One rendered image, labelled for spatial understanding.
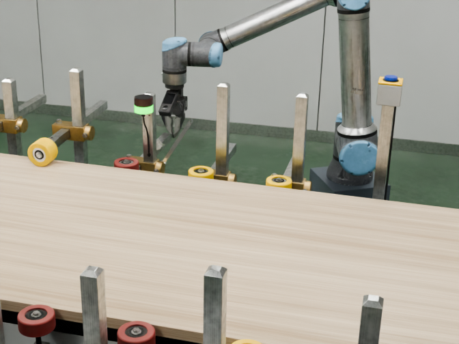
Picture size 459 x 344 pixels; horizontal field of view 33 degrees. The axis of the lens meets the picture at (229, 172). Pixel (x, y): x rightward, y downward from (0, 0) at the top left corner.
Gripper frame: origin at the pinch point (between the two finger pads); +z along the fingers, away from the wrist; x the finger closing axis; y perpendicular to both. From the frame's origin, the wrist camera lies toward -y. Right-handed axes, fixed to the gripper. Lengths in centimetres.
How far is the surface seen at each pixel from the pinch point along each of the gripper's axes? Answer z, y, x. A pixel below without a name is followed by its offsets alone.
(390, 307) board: -7, -109, -87
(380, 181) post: -7, -38, -80
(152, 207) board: -7, -76, -19
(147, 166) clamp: -3.5, -39.3, -3.8
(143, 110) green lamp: -25, -44, -5
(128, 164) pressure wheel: -7.9, -49.4, -1.1
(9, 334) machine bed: 6, -126, -1
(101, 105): -13.4, -12.2, 23.6
